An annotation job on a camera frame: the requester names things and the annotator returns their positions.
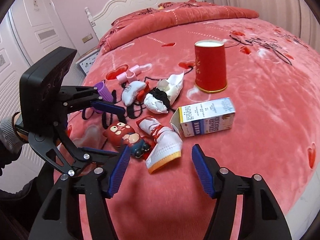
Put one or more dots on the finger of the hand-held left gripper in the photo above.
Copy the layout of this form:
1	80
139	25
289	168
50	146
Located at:
107	107
82	158

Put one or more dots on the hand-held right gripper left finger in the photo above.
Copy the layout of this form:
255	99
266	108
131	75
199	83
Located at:
118	172

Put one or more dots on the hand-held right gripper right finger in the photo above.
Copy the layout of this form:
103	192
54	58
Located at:
202	172

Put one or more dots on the purple silicone cup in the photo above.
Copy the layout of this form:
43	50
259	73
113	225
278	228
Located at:
103	92

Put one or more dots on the pink plastic clip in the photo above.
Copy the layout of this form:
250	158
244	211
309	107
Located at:
128	73

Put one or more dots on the person's left forearm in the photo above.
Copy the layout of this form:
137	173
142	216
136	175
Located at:
10	135

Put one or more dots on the small white toy shoe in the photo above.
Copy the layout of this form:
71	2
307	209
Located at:
131	92

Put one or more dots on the red monkey toy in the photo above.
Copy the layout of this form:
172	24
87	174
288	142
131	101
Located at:
120	135

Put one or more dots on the small red plastic piece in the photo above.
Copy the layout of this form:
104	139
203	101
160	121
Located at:
141	95

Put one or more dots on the crumpled white paper ball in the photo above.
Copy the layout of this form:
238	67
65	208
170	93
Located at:
155	103

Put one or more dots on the white nightstand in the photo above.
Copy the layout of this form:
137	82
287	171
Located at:
87	60

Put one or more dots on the white and blue carton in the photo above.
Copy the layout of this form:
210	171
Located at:
207	118

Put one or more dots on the black cloth scrap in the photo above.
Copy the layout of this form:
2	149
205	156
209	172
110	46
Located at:
161	93

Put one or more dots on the white panelled door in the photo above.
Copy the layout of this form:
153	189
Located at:
32	30

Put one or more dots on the pink printed blanket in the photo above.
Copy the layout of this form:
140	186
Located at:
250	130

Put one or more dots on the crumpled white tissue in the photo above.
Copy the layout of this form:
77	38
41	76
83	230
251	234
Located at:
175	85

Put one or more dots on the person's dark clothing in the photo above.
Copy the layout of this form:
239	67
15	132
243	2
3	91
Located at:
20	205

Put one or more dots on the red cylindrical canister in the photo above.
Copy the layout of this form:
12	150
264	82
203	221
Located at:
210	66

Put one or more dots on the folded red quilt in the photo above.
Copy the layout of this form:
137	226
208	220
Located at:
187	17

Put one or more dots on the wall socket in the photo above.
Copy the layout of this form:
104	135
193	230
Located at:
87	38

